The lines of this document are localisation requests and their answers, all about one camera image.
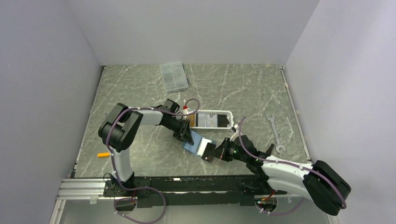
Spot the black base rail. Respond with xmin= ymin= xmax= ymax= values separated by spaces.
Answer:
xmin=103 ymin=175 xmax=285 ymax=208

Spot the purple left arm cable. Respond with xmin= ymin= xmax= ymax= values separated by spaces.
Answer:
xmin=105 ymin=98 xmax=201 ymax=223

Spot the chrome open-end wrench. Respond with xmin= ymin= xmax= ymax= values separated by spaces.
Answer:
xmin=267 ymin=114 xmax=286 ymax=154

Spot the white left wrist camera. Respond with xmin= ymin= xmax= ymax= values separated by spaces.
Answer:
xmin=182 ymin=105 xmax=195 ymax=119

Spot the orange handled screwdriver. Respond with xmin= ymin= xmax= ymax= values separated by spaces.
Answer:
xmin=97 ymin=152 xmax=111 ymax=158

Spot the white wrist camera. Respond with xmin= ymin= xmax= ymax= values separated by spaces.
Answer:
xmin=230 ymin=124 xmax=239 ymax=141
xmin=182 ymin=105 xmax=195 ymax=119

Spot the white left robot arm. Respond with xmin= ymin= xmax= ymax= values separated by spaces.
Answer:
xmin=98 ymin=99 xmax=194 ymax=196

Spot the black credit card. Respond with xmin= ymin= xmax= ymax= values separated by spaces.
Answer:
xmin=201 ymin=143 xmax=216 ymax=162

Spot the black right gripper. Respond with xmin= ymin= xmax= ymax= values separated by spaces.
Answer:
xmin=210 ymin=137 xmax=248 ymax=163

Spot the clear plastic screw box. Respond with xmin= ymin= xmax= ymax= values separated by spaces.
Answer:
xmin=160 ymin=62 xmax=189 ymax=92

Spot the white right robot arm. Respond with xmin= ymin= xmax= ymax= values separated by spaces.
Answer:
xmin=209 ymin=135 xmax=352 ymax=216

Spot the white plastic basket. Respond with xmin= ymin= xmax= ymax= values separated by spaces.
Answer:
xmin=187 ymin=110 xmax=234 ymax=130

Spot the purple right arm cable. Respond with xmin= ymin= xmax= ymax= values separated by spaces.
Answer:
xmin=237 ymin=116 xmax=348 ymax=211

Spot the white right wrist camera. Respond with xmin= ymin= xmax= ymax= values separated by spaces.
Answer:
xmin=230 ymin=124 xmax=239 ymax=141

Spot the blue card holder wallet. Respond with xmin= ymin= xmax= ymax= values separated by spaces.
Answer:
xmin=182 ymin=131 xmax=216 ymax=157

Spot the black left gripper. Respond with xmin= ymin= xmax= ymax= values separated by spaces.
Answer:
xmin=163 ymin=117 xmax=193 ymax=145

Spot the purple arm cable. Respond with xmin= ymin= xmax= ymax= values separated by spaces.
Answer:
xmin=105 ymin=98 xmax=201 ymax=223
xmin=237 ymin=116 xmax=348 ymax=211

